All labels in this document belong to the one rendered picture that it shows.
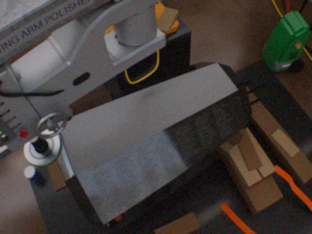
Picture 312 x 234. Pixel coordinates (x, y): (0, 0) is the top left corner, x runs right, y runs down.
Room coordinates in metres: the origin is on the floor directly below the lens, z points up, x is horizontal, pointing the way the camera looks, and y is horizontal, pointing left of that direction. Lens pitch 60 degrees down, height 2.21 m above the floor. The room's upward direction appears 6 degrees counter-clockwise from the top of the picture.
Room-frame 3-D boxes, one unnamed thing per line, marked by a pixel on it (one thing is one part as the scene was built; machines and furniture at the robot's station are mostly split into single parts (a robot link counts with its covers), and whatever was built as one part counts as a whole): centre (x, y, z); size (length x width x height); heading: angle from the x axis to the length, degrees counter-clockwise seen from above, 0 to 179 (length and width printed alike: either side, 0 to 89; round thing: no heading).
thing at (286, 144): (0.83, -0.99, 0.13); 0.25 x 0.10 x 0.01; 31
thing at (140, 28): (1.01, 0.05, 1.34); 0.19 x 0.19 x 0.20
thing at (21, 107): (0.71, 0.54, 1.32); 0.36 x 0.22 x 0.45; 121
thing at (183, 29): (1.66, 0.08, 0.37); 0.66 x 0.66 x 0.74; 23
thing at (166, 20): (1.57, -0.14, 0.80); 0.20 x 0.10 x 0.05; 150
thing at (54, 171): (0.83, 0.85, 0.02); 0.25 x 0.10 x 0.01; 23
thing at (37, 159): (0.67, 0.61, 0.87); 0.21 x 0.21 x 0.01
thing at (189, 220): (0.31, -0.06, 0.07); 0.30 x 0.12 x 0.12; 110
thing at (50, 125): (0.63, 0.45, 1.20); 0.15 x 0.10 x 0.15; 121
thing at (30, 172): (0.82, 1.04, 0.08); 0.10 x 0.10 x 0.13
